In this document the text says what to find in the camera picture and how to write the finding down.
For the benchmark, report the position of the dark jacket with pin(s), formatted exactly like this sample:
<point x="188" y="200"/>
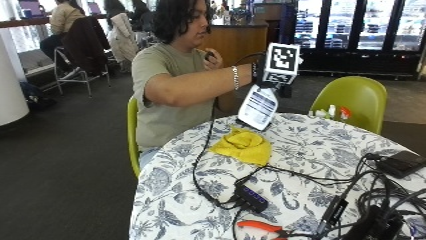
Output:
<point x="85" y="43"/>

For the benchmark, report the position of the dark bag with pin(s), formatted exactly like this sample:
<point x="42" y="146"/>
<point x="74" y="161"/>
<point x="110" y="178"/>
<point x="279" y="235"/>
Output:
<point x="37" y="95"/>

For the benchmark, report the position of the empty green chair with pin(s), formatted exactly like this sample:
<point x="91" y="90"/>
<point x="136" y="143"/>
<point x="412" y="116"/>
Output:
<point x="351" y="100"/>

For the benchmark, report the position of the red and white packet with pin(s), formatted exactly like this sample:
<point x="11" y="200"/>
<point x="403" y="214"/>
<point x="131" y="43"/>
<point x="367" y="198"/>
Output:
<point x="345" y="113"/>

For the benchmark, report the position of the black hub with blue ports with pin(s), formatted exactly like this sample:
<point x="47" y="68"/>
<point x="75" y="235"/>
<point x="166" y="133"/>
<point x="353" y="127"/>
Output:
<point x="251" y="198"/>

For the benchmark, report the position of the yellow cloth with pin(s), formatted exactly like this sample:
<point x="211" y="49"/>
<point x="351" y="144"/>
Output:
<point x="243" y="146"/>

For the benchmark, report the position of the wooden bar counter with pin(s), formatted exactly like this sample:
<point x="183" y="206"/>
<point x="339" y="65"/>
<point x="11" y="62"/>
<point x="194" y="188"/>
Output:
<point x="25" y="22"/>

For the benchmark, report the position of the glass door drinks fridge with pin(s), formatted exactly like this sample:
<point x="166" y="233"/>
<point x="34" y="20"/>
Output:
<point x="360" y="26"/>

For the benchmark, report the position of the white round column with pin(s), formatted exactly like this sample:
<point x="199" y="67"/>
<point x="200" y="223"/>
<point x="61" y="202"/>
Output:
<point x="10" y="83"/>

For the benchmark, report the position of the green chair under person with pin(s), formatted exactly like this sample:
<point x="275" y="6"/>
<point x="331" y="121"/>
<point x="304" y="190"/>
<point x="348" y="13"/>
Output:
<point x="132" y="140"/>

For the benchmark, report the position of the white cube with black markers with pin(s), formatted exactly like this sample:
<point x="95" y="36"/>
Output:
<point x="283" y="61"/>

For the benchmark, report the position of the small white bottle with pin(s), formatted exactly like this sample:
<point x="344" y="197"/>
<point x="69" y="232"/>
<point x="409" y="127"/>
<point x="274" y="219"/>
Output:
<point x="332" y="110"/>

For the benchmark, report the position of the laptop with purple screen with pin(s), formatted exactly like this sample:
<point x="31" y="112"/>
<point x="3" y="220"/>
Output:
<point x="31" y="7"/>
<point x="94" y="8"/>

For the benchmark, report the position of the flat black device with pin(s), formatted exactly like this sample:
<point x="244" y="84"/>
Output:
<point x="401" y="163"/>

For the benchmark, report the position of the the person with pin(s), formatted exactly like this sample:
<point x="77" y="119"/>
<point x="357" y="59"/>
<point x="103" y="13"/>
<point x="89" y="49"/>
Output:
<point x="168" y="86"/>

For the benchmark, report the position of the white bottle with striped label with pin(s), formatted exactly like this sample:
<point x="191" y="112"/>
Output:
<point x="259" y="107"/>

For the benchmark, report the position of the metal chair with dark jacket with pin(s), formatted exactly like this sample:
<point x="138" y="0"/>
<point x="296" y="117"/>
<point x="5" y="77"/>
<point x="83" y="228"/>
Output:
<point x="82" y="75"/>

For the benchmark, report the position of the small white object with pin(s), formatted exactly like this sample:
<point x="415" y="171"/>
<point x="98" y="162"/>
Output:
<point x="320" y="113"/>

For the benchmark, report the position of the blue floral tablecloth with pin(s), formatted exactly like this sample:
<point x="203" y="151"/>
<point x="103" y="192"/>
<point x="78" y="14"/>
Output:
<point x="307" y="146"/>

